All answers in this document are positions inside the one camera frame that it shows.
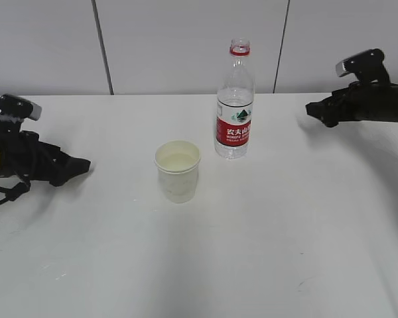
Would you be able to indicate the white paper cup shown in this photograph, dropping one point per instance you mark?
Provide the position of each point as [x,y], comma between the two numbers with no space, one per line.
[177,163]

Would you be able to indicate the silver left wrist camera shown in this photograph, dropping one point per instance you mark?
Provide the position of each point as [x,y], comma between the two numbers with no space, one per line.
[14,110]

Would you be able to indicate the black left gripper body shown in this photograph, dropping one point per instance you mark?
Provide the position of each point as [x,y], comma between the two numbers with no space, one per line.
[47,162]

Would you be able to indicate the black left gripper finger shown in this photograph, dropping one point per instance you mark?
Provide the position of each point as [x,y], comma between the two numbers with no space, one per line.
[68,169]

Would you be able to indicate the Nongfu Spring water bottle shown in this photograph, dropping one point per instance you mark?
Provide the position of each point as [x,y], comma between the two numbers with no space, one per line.
[234,106]

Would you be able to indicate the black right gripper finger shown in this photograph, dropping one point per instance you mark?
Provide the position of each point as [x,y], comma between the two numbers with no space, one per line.
[330,111]

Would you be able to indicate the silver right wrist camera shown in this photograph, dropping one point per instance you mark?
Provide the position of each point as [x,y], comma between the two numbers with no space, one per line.
[367,66]

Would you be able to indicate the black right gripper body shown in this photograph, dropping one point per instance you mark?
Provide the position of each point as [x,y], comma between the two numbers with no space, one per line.
[373,102]

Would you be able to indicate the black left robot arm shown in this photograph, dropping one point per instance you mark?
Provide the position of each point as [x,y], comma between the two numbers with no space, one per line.
[24,155]

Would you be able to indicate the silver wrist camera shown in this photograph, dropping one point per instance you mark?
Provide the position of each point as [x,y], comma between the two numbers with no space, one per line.
[14,110]
[367,66]

